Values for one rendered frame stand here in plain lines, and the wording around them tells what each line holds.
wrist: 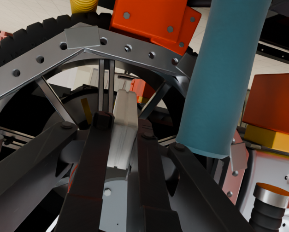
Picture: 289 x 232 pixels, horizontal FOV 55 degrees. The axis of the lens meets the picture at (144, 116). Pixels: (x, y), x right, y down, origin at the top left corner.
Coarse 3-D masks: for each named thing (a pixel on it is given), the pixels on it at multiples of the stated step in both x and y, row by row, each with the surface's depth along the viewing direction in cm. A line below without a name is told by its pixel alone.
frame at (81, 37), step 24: (48, 48) 46; (72, 48) 47; (96, 48) 48; (120, 48) 49; (144, 48) 50; (0, 72) 45; (24, 72) 46; (168, 72) 56; (192, 72) 52; (0, 96) 46; (240, 144) 56; (216, 168) 61; (240, 168) 57
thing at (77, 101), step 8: (80, 96) 74; (88, 96) 74; (96, 96) 74; (104, 96) 75; (64, 104) 73; (72, 104) 73; (80, 104) 74; (88, 104) 74; (96, 104) 75; (104, 104) 75; (56, 112) 73; (72, 112) 74; (80, 112) 74; (48, 120) 72; (56, 120) 73; (80, 120) 74; (88, 128) 72; (56, 192) 75; (64, 192) 76
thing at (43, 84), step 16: (64, 64) 57; (80, 64) 70; (96, 64) 77; (112, 64) 59; (128, 64) 63; (112, 80) 60; (144, 80) 81; (160, 80) 65; (176, 80) 61; (16, 96) 58; (48, 96) 57; (112, 96) 60; (160, 96) 62; (176, 96) 67; (0, 112) 54; (16, 112) 72; (64, 112) 58; (112, 112) 61; (144, 112) 62; (176, 112) 77; (0, 128) 56; (80, 128) 60; (176, 128) 84; (16, 144) 57; (160, 144) 64; (0, 160) 67; (208, 160) 65; (64, 176) 60; (32, 224) 69; (48, 224) 62
